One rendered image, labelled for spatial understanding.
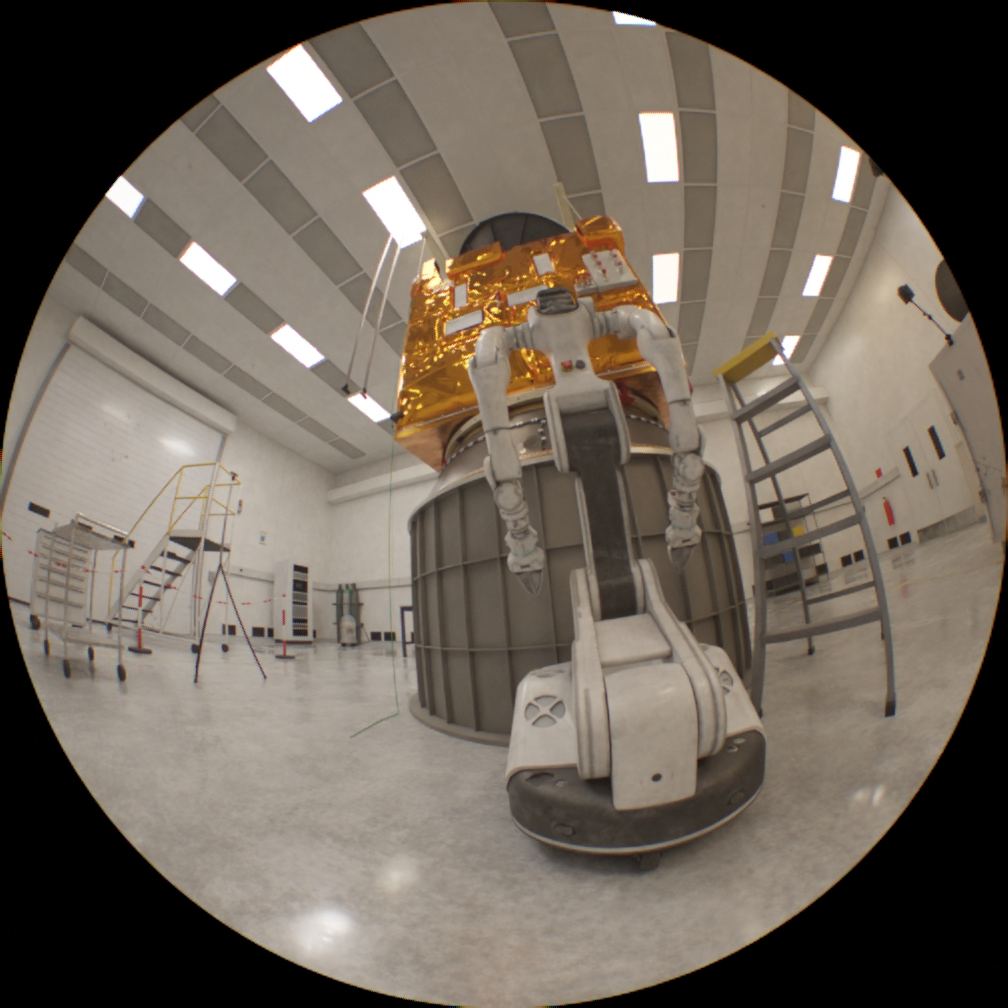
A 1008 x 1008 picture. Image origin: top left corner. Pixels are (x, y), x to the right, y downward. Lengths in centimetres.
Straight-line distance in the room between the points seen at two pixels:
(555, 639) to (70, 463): 790
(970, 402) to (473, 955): 348
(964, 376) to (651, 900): 327
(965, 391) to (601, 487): 302
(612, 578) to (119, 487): 785
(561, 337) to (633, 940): 135
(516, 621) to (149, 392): 838
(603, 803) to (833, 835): 46
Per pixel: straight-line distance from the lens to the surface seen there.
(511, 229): 400
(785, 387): 158
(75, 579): 452
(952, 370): 334
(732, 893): 69
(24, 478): 788
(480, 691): 151
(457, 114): 475
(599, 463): 87
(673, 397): 85
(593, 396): 95
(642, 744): 55
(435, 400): 229
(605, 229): 325
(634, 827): 62
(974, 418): 328
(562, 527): 136
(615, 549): 88
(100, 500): 777
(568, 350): 106
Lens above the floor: 52
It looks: 20 degrees up
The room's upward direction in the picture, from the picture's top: 5 degrees counter-clockwise
